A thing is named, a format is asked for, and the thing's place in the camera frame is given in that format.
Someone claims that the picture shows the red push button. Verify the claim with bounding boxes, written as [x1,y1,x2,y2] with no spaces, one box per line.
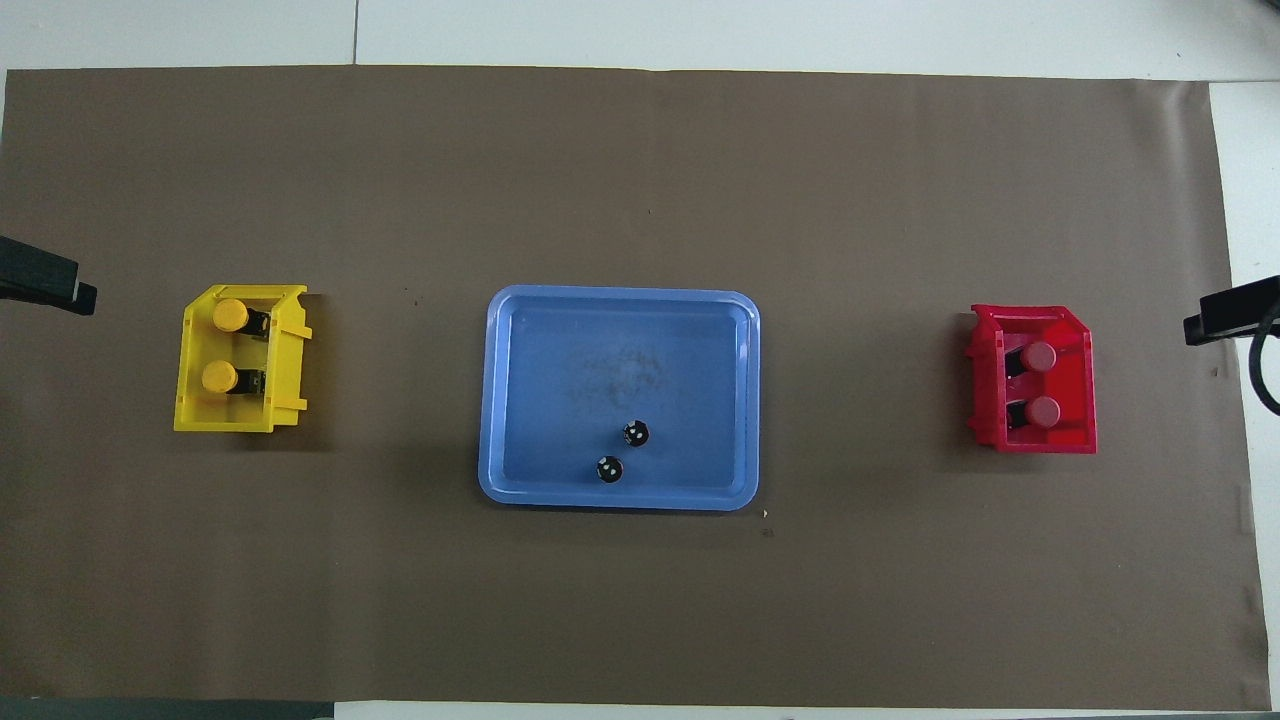
[1005,341,1059,379]
[1005,396,1062,431]

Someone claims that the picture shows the blue plastic tray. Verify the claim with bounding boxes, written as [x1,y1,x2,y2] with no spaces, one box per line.
[478,285,761,513]

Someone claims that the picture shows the brown table mat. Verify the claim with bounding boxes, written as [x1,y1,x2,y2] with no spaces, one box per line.
[0,65,1271,711]

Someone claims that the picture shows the yellow plastic bin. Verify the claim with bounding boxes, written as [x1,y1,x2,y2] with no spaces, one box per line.
[173,284,313,434]

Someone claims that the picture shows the red plastic bin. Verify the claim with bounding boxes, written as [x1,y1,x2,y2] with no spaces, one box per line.
[965,304,1098,456]

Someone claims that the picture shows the yellow push button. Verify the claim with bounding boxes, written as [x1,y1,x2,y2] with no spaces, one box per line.
[202,360,266,397]
[212,298,273,341]

